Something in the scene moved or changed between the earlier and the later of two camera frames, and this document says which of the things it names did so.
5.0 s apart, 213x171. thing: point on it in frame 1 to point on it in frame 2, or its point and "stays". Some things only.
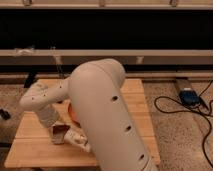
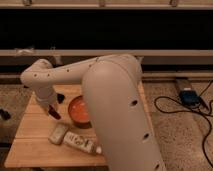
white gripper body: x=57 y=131 to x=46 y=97
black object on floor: x=5 y=114 stays
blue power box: x=189 y=97 stays
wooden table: x=35 y=147 stays
